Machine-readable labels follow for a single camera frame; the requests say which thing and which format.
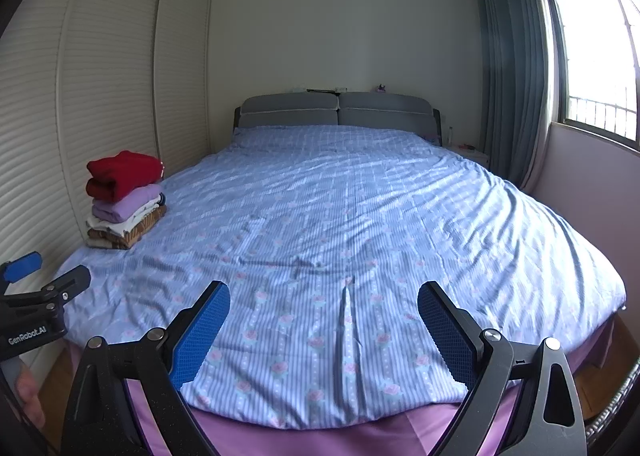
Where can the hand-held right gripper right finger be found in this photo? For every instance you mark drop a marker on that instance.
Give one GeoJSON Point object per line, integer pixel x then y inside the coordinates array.
{"type": "Point", "coordinates": [447, 331]}

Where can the grey headboard cushion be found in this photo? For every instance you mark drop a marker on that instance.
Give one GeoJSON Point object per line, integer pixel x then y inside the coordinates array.
{"type": "Point", "coordinates": [385, 111]}
{"type": "Point", "coordinates": [287, 111]}

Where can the person's left hand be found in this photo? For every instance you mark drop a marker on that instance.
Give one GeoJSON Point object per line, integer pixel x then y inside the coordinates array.
{"type": "Point", "coordinates": [30, 401]}

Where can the cream louvered wardrobe door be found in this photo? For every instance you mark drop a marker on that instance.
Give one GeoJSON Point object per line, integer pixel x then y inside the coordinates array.
{"type": "Point", "coordinates": [65, 111]}
{"type": "Point", "coordinates": [182, 76]}

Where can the folded brown patterned garment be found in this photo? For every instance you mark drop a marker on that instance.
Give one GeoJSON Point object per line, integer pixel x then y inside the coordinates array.
{"type": "Point", "coordinates": [130, 236]}

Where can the bed with blue sheet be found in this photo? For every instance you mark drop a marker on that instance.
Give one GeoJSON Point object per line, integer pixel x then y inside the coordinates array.
{"type": "Point", "coordinates": [350, 236]}

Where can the white nightstand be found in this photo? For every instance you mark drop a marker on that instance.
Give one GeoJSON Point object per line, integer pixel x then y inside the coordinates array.
{"type": "Point", "coordinates": [472, 155]}

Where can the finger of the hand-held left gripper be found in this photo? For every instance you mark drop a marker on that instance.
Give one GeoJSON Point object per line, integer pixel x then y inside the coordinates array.
{"type": "Point", "coordinates": [20, 267]}
{"type": "Point", "coordinates": [72, 281]}

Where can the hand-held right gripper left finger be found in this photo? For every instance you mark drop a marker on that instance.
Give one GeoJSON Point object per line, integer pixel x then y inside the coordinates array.
{"type": "Point", "coordinates": [200, 331]}

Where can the grey-blue curtain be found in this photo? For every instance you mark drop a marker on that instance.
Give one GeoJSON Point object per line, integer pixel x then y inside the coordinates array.
{"type": "Point", "coordinates": [505, 76]}

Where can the folded white garment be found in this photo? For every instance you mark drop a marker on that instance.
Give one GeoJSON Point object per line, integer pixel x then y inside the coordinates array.
{"type": "Point", "coordinates": [112, 225]}

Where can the red garment with white lining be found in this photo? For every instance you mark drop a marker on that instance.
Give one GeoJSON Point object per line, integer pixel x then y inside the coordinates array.
{"type": "Point", "coordinates": [125, 171]}

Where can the folded purple garment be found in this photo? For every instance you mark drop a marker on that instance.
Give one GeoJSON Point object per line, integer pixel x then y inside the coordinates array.
{"type": "Point", "coordinates": [130, 201]}

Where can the dark wicker basket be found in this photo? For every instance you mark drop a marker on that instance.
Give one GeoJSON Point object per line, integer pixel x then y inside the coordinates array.
{"type": "Point", "coordinates": [617, 416]}

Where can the dark flat item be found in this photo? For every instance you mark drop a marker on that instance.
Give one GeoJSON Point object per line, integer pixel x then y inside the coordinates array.
{"type": "Point", "coordinates": [320, 90]}

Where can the window with railing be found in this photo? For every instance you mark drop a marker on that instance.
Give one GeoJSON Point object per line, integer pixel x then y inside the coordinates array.
{"type": "Point", "coordinates": [595, 61]}

